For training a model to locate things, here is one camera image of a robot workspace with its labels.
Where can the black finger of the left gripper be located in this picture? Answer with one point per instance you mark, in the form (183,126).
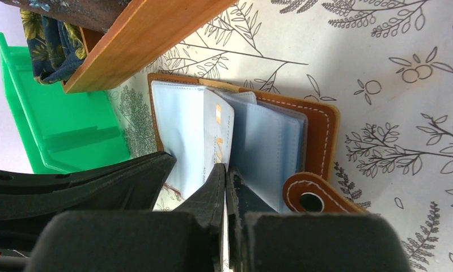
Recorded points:
(29,201)

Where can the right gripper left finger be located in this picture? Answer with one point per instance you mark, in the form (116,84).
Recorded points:
(187,238)

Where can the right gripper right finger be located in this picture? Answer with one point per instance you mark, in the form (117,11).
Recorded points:
(336,239)

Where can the green plastic card box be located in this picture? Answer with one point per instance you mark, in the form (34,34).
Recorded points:
(61,133)

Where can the brown leather card holder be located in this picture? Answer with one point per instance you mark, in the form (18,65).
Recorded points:
(283,147)

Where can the credit card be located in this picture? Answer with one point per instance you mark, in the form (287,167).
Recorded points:
(218,130)

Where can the black items in tray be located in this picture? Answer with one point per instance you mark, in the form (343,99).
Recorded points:
(53,37)

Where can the orange wooden compartment tray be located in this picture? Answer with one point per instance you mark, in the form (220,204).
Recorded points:
(142,32)

